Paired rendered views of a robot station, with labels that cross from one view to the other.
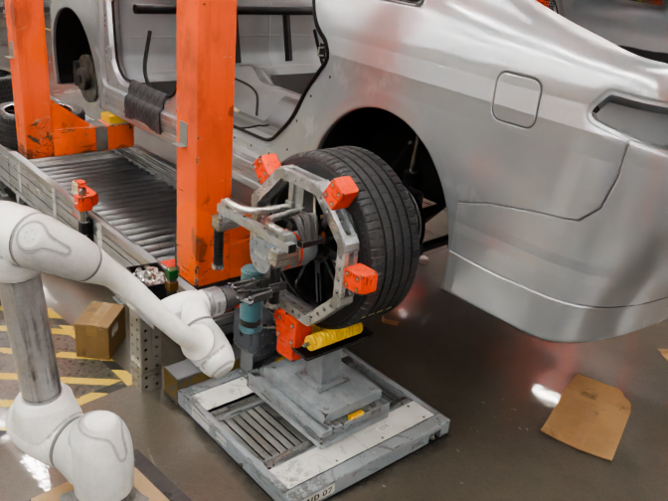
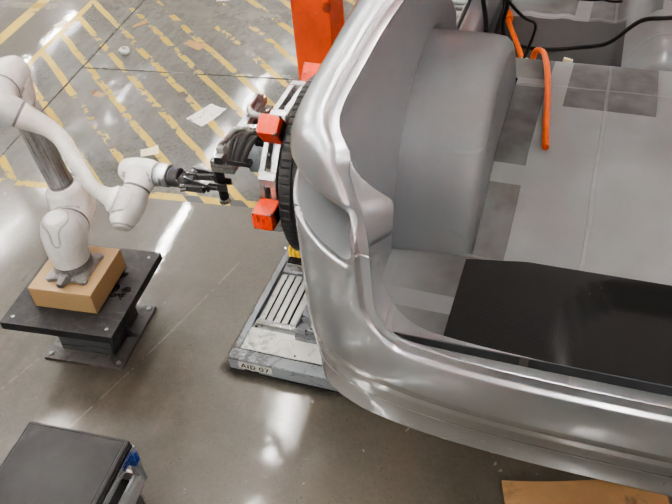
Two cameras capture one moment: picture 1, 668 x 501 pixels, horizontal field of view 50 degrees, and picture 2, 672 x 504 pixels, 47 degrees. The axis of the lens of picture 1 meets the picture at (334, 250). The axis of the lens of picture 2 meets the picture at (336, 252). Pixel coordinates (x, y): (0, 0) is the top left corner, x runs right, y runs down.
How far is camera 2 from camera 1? 2.58 m
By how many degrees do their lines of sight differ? 56
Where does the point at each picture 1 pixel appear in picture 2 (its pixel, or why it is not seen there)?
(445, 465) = (376, 429)
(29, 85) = not seen: outside the picture
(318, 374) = not seen: hidden behind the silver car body
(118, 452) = (53, 241)
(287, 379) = not seen: hidden behind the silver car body
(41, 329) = (33, 145)
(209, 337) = (111, 199)
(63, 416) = (59, 203)
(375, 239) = (281, 185)
